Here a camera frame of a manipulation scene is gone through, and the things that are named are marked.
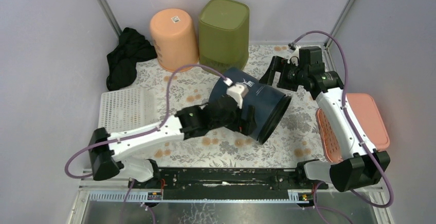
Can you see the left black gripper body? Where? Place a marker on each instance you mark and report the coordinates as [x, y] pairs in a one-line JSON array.
[[246, 117]]

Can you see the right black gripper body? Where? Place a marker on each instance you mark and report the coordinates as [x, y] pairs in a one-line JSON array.
[[295, 74]]

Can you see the dark blue round bin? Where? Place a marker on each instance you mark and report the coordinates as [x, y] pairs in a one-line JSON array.
[[270, 103]]

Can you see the pink plastic basket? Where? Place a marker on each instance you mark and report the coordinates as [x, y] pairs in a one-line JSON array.
[[369, 118]]

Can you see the green mesh waste bin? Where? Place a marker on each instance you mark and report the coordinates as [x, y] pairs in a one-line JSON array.
[[224, 35]]

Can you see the orange round bucket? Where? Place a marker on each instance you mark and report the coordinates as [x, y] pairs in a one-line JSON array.
[[174, 38]]

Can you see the white plastic basket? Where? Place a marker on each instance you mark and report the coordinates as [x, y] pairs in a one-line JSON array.
[[126, 109]]

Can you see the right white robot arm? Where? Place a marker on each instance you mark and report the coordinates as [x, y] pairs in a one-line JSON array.
[[362, 163]]

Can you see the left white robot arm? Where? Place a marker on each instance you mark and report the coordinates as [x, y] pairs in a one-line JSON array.
[[111, 154]]

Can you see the floral table mat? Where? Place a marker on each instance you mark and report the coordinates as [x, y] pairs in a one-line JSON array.
[[295, 139]]

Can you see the black cloth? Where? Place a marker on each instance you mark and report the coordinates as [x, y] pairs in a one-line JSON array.
[[132, 48]]

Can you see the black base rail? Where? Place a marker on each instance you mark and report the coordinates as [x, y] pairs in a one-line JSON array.
[[208, 183]]

